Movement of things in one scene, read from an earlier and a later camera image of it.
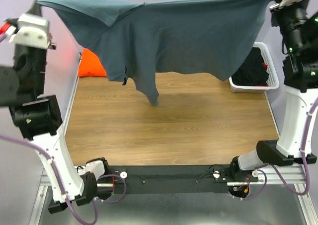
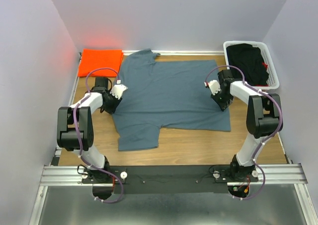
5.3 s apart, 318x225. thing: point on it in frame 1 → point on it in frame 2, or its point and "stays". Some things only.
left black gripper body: (34, 61) → (113, 102)
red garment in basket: (266, 66) stays
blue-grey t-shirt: (138, 41) → (165, 94)
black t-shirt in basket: (253, 72) stays
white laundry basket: (272, 77) stays
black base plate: (176, 179) stays
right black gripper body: (290, 19) → (223, 100)
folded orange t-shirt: (90, 65) stays
